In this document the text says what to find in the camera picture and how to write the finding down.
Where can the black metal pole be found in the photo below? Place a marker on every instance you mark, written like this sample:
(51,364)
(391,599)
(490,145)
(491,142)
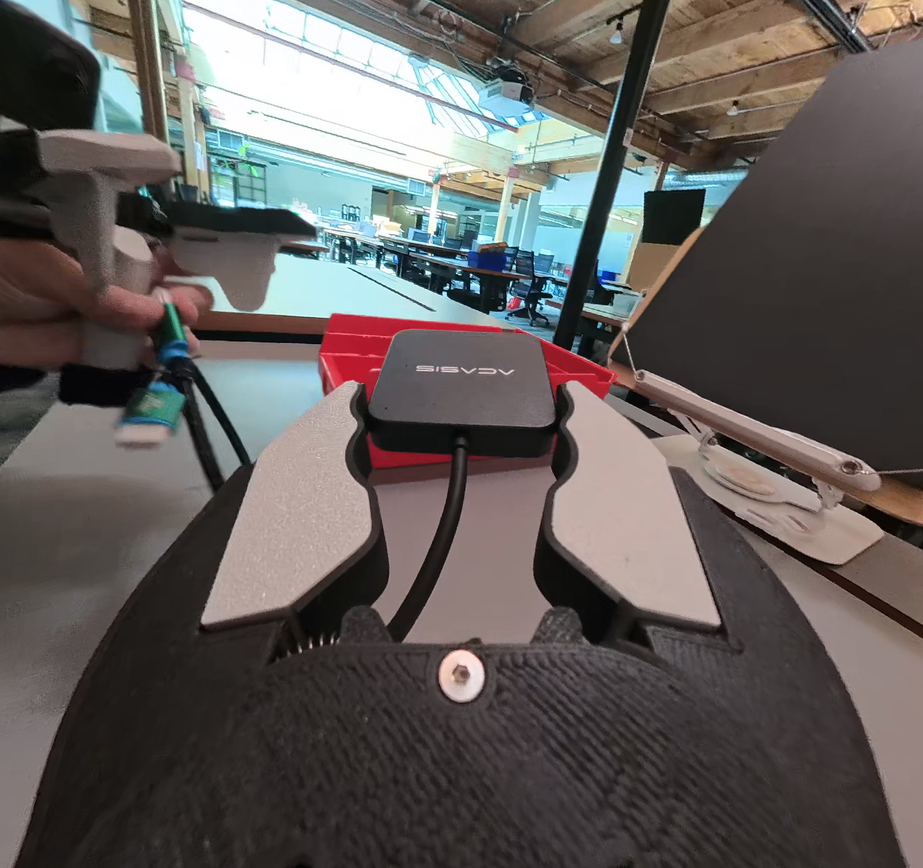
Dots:
(620,147)

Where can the blue storage bin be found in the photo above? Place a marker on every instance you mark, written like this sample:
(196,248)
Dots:
(488,259)

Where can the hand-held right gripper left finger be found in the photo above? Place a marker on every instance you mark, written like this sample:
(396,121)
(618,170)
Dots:
(295,507)

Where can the row of office desks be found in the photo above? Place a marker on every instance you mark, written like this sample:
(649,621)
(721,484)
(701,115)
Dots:
(432,251)

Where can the person's left hand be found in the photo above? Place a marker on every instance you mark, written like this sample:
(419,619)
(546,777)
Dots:
(43,291)

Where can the wooden post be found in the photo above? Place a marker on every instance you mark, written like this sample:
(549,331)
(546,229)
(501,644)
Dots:
(148,53)

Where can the white tablet stand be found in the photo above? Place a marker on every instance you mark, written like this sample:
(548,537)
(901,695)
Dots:
(844,536)

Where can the black panel with wooden rim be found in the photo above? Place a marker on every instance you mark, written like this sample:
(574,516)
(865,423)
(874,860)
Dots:
(793,269)

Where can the red plastic bin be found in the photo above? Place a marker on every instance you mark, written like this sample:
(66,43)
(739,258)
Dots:
(346,348)

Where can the black usb hub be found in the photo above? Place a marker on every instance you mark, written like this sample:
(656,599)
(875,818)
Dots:
(461,392)

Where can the ceiling projector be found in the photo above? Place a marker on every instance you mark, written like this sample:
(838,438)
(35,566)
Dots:
(505,96)

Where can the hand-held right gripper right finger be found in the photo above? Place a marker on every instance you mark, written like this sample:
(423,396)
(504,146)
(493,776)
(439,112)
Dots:
(627,514)

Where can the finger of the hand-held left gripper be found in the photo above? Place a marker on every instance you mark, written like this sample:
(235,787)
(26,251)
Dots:
(238,269)
(108,154)

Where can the cardboard box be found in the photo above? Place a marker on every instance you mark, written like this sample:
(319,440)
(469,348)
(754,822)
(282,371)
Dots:
(652,266)

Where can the green potted plant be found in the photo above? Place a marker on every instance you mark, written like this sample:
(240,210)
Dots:
(241,157)

